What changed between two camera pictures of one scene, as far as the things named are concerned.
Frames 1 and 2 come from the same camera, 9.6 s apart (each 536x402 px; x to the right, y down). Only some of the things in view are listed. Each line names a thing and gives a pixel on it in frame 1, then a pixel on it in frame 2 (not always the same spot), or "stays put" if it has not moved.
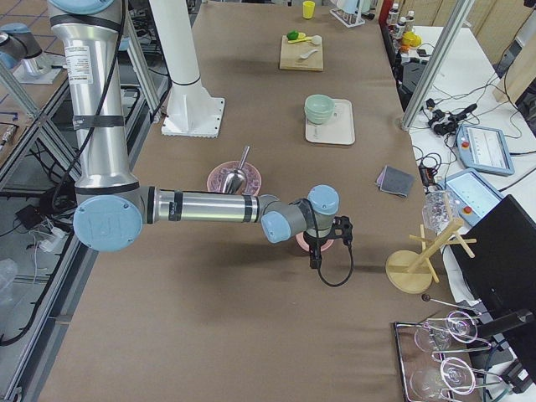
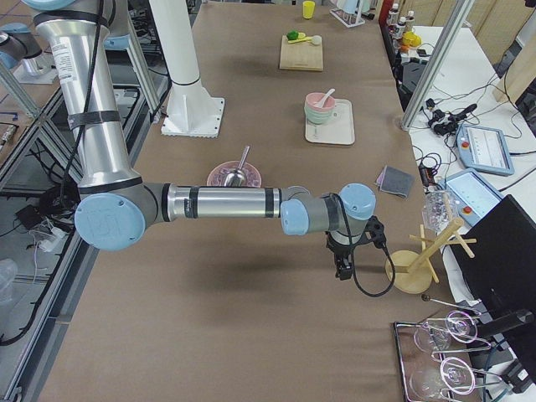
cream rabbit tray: [340, 130] stays put
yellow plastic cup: [308, 7] stays put
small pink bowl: [302, 243] → [312, 97]
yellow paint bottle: [411, 38] stays put
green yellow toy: [301, 38] stays put
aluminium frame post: [445, 43] stays put
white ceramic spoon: [306, 54] → [320, 104]
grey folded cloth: [395, 181] stays put
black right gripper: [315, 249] → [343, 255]
